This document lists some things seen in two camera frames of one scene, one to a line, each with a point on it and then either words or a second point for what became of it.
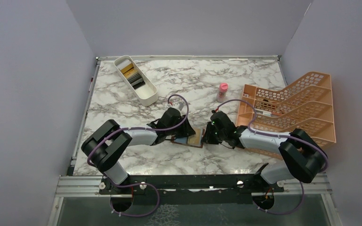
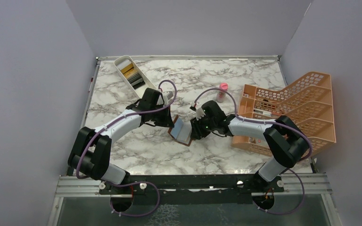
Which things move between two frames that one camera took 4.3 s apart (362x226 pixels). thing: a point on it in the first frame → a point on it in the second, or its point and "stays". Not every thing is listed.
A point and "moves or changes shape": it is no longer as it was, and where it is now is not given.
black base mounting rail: [191, 189] stays
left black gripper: [187, 130] → [167, 121]
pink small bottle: [223, 88] stays
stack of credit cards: [131, 74] stays
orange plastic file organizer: [305, 103] stays
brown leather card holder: [183, 140] moves or changes shape
